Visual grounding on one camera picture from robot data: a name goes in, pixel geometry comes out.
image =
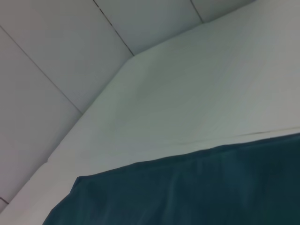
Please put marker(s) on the teal blue t-shirt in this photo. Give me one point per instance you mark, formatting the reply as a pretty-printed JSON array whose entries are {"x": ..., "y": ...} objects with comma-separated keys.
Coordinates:
[{"x": 187, "y": 187}]

